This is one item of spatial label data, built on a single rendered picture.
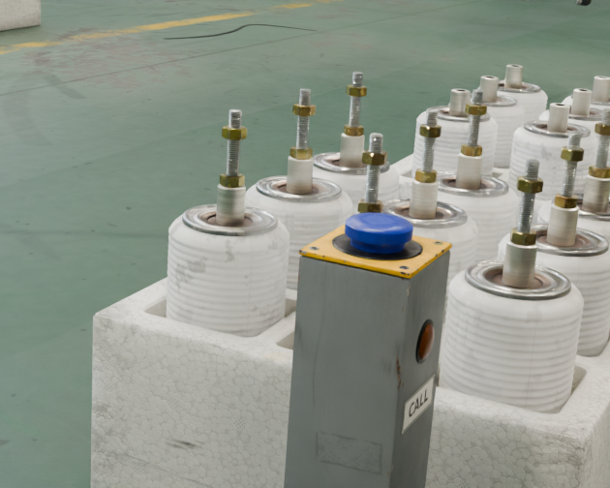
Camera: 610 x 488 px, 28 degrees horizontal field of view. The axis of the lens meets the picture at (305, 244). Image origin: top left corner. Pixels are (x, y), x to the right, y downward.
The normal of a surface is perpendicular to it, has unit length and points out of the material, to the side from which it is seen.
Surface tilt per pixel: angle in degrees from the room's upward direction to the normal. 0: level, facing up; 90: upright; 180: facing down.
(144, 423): 90
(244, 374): 90
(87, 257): 0
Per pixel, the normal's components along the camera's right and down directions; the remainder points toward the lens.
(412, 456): 0.90, 0.19
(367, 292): -0.43, 0.25
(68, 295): 0.07, -0.95
